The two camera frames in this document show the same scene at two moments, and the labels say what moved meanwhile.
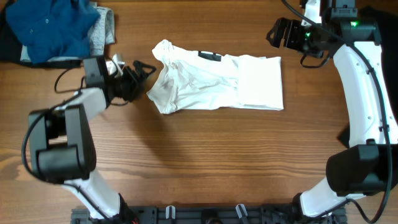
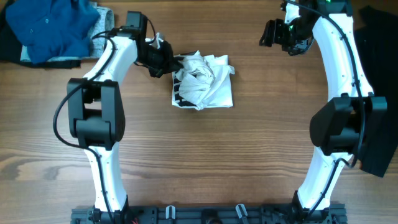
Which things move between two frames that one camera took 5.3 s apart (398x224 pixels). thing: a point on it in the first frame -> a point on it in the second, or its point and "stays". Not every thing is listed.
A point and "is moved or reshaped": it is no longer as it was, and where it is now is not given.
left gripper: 135,82 -> 170,63
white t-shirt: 195,80 is moved or reshaped
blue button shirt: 52,28 stays
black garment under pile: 11,48 stays
